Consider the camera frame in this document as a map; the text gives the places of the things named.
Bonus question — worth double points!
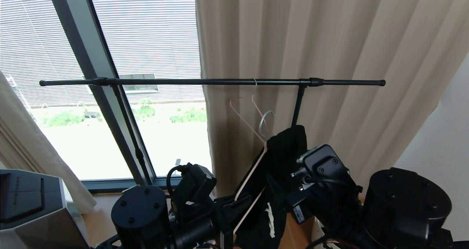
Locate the black clothes rack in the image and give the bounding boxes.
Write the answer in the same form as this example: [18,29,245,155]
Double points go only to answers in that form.
[39,77,386,186]

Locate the pink clothes hanger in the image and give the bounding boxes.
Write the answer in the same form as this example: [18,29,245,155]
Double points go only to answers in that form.
[219,111,275,249]
[230,78,274,143]

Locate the window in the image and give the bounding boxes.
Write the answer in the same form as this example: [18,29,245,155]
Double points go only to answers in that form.
[0,0,213,194]

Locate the beige curtain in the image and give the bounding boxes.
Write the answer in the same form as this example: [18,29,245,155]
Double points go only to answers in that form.
[194,0,469,198]
[0,71,96,215]

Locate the black cable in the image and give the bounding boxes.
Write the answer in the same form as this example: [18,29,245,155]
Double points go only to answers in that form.
[167,165,191,202]

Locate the black shorts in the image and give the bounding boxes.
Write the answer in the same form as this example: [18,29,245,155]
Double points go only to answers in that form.
[234,124,315,249]

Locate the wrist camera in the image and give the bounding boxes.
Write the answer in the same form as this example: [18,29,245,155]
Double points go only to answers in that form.
[296,144,358,191]
[172,164,217,205]

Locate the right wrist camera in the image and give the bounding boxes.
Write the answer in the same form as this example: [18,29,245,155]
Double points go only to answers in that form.
[296,144,358,191]

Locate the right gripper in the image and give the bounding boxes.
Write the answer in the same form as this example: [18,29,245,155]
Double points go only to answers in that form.
[286,183,367,242]

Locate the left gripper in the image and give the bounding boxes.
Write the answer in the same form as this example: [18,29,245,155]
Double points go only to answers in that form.
[170,196,237,249]

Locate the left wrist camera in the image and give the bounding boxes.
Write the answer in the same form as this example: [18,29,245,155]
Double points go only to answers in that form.
[172,164,217,205]

